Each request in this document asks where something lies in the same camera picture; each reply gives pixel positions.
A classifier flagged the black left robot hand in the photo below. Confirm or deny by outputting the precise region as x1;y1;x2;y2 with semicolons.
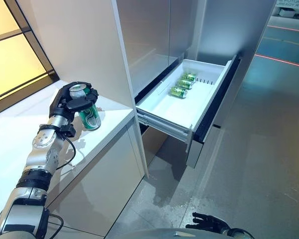
49;81;100;122

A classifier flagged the light green drink can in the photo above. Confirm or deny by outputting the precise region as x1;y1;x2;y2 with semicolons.
177;78;195;90
169;86;189;99
183;72;199;83

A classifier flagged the yellow lit window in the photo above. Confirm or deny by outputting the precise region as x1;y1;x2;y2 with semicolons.
0;0;60;119

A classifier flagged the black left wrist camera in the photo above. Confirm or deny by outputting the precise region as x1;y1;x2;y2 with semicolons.
60;124;77;138

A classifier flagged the tall white cabinet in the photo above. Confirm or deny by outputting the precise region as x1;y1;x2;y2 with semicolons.
17;0;150;179

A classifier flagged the dark green drink can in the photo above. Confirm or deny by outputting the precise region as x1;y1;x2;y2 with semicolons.
69;84;102;130

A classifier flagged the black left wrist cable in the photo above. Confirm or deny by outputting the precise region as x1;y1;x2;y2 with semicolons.
56;136;77;171

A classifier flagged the stainless steel fridge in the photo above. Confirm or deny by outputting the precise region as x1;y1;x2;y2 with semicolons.
111;0;279;169

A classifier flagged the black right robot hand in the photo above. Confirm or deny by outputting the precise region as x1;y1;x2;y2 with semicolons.
185;212;231;234

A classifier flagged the white fridge drawer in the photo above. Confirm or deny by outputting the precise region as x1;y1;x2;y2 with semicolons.
135;54;241;169

